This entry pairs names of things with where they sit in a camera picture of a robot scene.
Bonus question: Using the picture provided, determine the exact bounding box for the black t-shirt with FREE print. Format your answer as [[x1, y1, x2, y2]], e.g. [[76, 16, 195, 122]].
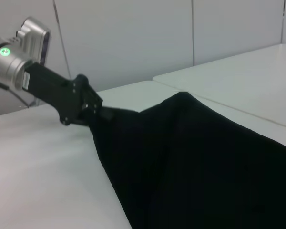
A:
[[88, 91, 286, 229]]

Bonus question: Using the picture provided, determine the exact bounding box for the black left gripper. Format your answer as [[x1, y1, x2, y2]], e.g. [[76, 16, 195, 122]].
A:
[[22, 62, 115, 126]]

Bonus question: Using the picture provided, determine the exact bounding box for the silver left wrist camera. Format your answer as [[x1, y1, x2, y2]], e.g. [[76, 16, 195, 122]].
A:
[[15, 16, 52, 65]]

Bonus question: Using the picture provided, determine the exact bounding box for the left gripper cable with plug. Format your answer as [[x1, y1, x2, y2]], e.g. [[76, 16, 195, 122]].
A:
[[0, 68, 31, 108]]

